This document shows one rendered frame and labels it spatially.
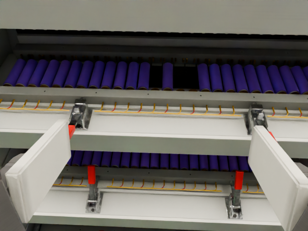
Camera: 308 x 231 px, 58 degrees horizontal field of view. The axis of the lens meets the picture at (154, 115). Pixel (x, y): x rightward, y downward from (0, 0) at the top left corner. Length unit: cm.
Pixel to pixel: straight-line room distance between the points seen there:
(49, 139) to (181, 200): 42
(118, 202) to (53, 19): 35
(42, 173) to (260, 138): 13
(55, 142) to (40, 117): 29
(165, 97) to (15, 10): 23
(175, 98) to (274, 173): 28
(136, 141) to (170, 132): 5
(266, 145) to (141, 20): 23
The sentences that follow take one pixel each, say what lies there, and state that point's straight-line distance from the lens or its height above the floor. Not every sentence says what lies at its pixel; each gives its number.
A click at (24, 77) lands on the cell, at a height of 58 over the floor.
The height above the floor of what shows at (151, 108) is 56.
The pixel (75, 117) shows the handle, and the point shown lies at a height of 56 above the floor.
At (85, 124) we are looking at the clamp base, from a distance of 43.
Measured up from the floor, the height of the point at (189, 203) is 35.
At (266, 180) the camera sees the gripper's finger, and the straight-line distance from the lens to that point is 18.
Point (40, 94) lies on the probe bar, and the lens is 47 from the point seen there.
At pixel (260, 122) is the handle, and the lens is 43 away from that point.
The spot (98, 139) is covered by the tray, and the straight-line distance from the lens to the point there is 43.
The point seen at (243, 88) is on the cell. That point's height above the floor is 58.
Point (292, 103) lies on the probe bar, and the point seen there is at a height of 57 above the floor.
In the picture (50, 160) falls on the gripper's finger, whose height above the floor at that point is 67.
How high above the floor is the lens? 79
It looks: 33 degrees down
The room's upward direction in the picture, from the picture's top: 1 degrees clockwise
